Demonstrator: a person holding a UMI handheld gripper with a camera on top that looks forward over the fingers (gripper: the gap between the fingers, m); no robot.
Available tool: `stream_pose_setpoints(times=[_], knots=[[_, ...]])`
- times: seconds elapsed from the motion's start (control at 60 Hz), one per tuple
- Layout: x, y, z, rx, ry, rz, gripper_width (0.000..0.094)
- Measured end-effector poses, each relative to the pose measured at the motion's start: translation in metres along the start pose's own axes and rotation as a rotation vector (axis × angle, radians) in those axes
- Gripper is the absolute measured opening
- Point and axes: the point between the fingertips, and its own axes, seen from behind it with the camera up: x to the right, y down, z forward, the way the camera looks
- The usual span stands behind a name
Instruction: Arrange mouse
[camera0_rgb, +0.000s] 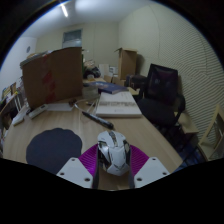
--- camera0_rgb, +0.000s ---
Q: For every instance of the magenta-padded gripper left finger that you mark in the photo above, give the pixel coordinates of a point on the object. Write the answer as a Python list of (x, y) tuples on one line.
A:
[(75, 170)]

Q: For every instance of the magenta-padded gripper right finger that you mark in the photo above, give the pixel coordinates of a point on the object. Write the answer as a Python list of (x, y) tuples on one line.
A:
[(151, 170)]

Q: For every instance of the white and black computer mouse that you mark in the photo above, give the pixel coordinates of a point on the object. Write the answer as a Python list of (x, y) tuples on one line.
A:
[(114, 155)]

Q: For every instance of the dark grey mouse pad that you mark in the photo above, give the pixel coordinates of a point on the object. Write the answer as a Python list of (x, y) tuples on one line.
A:
[(53, 148)]

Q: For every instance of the black marker pen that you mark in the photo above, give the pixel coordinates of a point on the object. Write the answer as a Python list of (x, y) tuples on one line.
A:
[(98, 120)]

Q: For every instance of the white paper sheet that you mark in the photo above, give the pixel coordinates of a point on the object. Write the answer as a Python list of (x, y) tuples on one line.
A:
[(60, 106)]

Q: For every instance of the light wooden chair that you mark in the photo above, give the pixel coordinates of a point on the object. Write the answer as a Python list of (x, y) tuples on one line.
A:
[(213, 140)]

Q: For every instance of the white remote control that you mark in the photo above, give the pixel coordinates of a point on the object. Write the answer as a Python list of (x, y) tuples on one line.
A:
[(37, 111)]

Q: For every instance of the white book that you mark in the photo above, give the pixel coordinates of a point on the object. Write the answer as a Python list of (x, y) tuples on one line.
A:
[(116, 105)]

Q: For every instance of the black office chair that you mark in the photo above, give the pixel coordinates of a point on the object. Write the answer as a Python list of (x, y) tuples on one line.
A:
[(161, 96)]

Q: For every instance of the flat white device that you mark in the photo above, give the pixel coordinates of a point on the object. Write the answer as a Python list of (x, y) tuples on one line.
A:
[(20, 116)]

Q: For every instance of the blue book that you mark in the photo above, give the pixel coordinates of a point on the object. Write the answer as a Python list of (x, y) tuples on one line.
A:
[(110, 87)]

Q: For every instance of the black bag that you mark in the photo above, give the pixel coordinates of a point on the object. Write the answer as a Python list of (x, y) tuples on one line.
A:
[(135, 81)]

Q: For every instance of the cluttered shelf unit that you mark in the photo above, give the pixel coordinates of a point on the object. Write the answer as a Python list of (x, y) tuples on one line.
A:
[(10, 103)]

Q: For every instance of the large brown cardboard box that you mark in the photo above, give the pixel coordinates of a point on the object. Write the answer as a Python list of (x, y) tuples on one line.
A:
[(55, 76)]

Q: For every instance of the small open cardboard box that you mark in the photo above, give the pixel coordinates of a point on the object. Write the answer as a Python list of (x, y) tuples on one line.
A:
[(127, 63)]

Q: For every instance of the ceiling tube light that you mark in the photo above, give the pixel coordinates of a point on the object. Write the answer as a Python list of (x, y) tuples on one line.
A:
[(64, 10)]

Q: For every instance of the wall window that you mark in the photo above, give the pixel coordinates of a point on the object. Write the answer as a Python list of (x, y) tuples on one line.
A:
[(72, 37)]

